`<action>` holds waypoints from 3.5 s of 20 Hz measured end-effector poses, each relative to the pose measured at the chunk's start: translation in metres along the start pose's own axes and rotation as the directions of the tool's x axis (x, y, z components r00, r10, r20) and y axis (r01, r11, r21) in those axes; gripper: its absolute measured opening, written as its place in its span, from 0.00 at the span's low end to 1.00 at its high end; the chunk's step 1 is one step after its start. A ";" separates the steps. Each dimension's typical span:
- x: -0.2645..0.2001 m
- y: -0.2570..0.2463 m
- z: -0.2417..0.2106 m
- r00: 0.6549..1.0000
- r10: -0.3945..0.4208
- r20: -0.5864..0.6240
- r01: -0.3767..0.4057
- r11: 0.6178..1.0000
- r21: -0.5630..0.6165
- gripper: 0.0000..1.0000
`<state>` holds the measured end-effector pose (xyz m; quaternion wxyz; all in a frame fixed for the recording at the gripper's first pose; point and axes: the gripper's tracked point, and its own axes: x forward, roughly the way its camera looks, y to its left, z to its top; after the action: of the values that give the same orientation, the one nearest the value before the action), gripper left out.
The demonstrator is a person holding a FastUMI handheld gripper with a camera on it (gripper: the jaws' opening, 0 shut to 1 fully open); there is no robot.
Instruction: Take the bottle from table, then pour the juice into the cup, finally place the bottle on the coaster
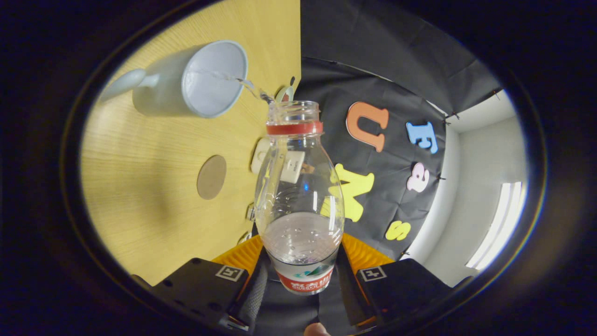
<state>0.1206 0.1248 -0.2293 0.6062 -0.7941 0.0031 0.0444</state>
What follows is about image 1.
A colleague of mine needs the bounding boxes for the wooden table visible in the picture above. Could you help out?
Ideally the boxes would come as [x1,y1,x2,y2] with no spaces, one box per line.
[80,0,301,286]

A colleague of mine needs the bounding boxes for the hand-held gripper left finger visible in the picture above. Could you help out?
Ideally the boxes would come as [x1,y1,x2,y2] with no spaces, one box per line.
[131,235,271,334]

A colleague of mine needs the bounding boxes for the round brown coaster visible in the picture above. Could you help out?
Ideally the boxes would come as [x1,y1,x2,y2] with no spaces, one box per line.
[196,155,227,200]

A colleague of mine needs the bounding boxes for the white toaster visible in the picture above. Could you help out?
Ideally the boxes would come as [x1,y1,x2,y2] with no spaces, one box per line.
[250,138,306,184]

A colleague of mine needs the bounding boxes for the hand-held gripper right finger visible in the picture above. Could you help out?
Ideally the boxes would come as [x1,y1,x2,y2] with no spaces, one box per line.
[337,232,453,327]

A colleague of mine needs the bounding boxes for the black backdrop cloth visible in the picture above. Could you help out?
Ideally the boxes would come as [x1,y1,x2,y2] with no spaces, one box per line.
[254,0,502,327]

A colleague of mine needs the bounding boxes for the white cup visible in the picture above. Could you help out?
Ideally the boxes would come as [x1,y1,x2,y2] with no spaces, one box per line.
[99,40,249,118]

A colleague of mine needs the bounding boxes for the long ceiling light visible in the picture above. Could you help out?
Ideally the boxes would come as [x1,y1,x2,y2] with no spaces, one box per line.
[465,182,523,270]

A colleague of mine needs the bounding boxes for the clear plastic juice bottle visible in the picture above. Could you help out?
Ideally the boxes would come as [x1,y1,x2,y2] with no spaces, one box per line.
[254,100,346,295]

